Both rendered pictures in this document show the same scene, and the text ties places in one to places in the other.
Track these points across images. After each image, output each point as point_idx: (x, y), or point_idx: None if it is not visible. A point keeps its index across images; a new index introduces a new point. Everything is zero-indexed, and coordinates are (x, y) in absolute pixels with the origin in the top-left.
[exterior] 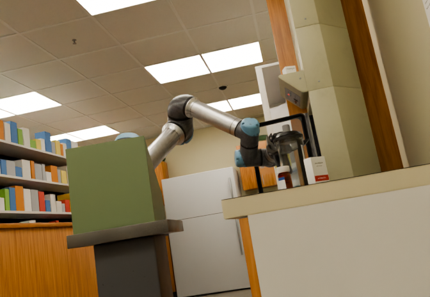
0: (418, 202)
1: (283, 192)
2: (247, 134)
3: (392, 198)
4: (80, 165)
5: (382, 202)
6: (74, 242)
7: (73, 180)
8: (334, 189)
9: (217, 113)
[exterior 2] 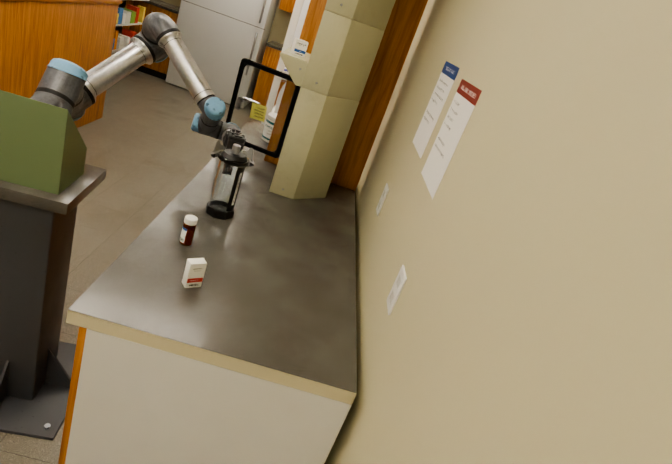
0: (220, 377)
1: (123, 328)
2: (207, 116)
3: (204, 367)
4: None
5: (195, 366)
6: None
7: None
8: (164, 344)
9: (190, 71)
